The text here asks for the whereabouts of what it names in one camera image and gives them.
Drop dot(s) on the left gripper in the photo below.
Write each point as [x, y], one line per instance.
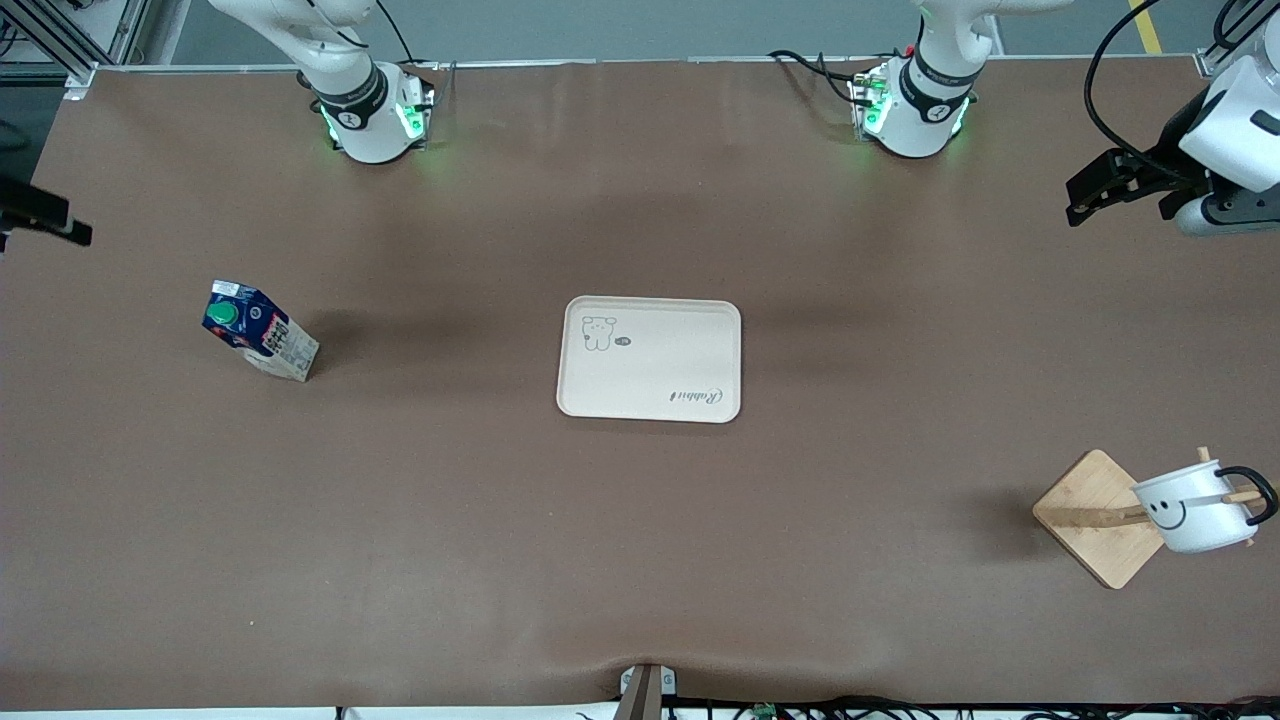
[1163, 166]

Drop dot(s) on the blue white milk carton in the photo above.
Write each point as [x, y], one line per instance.
[265, 335]

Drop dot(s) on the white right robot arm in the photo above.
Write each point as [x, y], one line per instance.
[350, 90]

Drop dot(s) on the wooden cup rack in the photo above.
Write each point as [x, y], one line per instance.
[1100, 540]

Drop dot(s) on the cream tray with Rabbit print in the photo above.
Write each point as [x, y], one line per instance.
[660, 370]

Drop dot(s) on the brown table mat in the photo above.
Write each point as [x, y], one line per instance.
[500, 520]

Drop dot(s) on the aluminium frame post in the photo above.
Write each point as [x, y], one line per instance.
[1225, 40]
[60, 40]

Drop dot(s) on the metal bracket with brown post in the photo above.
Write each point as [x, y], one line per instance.
[645, 692]

